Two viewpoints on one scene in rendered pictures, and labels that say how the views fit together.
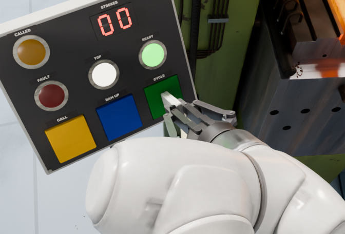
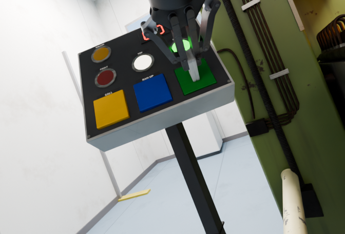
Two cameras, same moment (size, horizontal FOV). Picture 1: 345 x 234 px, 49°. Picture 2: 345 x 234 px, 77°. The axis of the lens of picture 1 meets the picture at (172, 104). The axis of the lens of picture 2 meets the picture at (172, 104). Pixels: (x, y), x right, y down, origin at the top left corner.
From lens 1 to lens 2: 70 cm
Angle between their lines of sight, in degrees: 63
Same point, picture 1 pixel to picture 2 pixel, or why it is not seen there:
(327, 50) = not seen: outside the picture
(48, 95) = (102, 76)
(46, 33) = (112, 44)
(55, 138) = (98, 105)
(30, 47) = (100, 51)
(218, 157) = not seen: outside the picture
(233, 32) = (304, 86)
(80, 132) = (117, 101)
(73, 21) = (128, 36)
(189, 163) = not seen: outside the picture
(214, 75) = (317, 150)
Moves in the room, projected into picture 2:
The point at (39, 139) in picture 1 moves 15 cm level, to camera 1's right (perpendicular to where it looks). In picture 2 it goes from (89, 109) to (135, 85)
